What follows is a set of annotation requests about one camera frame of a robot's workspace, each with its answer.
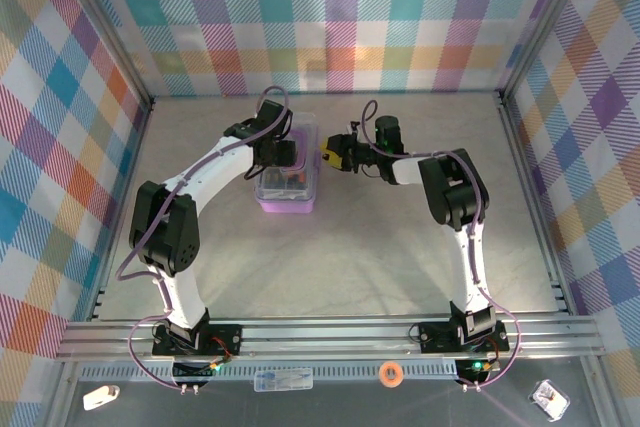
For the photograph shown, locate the purple clear plastic tool box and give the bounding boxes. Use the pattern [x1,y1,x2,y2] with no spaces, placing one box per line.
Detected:
[254,111,321,215]

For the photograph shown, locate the plaid backdrop cloth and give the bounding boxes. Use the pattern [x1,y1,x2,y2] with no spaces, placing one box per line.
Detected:
[499,0,640,427]
[64,0,576,98]
[0,0,151,427]

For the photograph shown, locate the orange tape roll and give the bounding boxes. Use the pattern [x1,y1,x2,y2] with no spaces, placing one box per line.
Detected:
[378,361,405,389]

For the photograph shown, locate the clear plastic label card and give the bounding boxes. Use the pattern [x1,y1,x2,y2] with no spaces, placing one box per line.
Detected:
[253,368,315,393]

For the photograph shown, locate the white plastic piece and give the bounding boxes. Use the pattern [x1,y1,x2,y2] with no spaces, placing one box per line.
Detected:
[82,384,122,412]

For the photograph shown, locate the clear plastic packet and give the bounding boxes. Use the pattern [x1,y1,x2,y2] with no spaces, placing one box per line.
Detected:
[528,378,572,422]

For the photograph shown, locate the aluminium side rail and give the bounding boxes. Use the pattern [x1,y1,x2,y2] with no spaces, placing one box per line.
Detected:
[87,96,154,323]
[494,91,571,316]

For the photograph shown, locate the aluminium mounting rail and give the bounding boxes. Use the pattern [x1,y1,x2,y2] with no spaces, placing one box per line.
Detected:
[53,315,604,362]

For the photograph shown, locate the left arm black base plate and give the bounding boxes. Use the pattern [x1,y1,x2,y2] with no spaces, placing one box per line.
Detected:
[151,322,245,357]

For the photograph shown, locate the aluminium frame post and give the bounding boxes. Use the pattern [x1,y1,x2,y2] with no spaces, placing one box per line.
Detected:
[499,0,599,101]
[54,0,154,108]

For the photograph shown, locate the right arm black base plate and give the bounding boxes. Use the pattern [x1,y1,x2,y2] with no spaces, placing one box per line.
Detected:
[417,320,512,354]

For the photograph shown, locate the slotted grey cable duct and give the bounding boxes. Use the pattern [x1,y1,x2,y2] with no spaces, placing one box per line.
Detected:
[79,364,464,384]

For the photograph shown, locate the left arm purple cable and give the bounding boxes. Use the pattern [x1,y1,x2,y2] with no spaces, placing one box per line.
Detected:
[115,85,294,391]

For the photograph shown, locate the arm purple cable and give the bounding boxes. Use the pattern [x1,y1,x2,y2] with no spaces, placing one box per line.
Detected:
[360,99,524,391]
[115,85,294,391]

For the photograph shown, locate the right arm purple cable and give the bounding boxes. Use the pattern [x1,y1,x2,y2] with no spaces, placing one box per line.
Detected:
[360,99,524,391]

